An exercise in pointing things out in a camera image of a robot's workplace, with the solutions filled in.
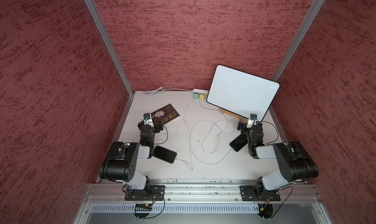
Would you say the white power strip cord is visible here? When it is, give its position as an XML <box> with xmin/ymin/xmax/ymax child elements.
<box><xmin>143</xmin><ymin>86</ymin><xmax>194</xmax><ymax>96</ymax></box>

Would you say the white tablet screen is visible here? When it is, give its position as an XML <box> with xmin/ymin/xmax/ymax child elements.
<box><xmin>207</xmin><ymin>65</ymin><xmax>280</xmax><ymax>121</ymax></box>

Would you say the white charging cable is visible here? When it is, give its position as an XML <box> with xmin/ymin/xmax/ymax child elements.
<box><xmin>189</xmin><ymin>99</ymin><xmax>237</xmax><ymax>166</ymax></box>
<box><xmin>175</xmin><ymin>98</ymin><xmax>197</xmax><ymax>172</ymax></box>

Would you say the dark portrait book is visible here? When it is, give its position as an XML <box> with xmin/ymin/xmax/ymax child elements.
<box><xmin>151</xmin><ymin>103</ymin><xmax>180</xmax><ymax>128</ymax></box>

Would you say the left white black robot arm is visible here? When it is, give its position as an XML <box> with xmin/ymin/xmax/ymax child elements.
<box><xmin>99</xmin><ymin>121</ymin><xmax>163</xmax><ymax>198</ymax></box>

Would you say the aluminium mounting rail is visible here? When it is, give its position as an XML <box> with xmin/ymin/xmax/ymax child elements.
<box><xmin>83</xmin><ymin>179</ymin><xmax>322</xmax><ymax>204</ymax></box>

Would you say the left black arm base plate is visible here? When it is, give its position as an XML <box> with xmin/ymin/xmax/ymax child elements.
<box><xmin>123</xmin><ymin>185</ymin><xmax>165</xmax><ymax>201</ymax></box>

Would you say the wooden tablet stand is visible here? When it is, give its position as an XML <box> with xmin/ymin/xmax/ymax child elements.
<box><xmin>220</xmin><ymin>109</ymin><xmax>248</xmax><ymax>122</ymax></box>

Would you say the black smartphone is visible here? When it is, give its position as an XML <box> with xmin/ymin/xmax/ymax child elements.
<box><xmin>153</xmin><ymin>146</ymin><xmax>177</xmax><ymax>164</ymax></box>
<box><xmin>229</xmin><ymin>134</ymin><xmax>248</xmax><ymax>152</ymax></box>

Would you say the white power strip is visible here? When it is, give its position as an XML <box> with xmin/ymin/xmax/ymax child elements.
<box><xmin>193</xmin><ymin>89</ymin><xmax>209</xmax><ymax>95</ymax></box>

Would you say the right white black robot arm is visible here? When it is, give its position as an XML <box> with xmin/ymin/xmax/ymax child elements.
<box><xmin>230</xmin><ymin>119</ymin><xmax>319</xmax><ymax>201</ymax></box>

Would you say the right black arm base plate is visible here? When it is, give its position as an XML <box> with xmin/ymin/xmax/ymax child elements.
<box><xmin>240</xmin><ymin>186</ymin><xmax>281</xmax><ymax>201</ymax></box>

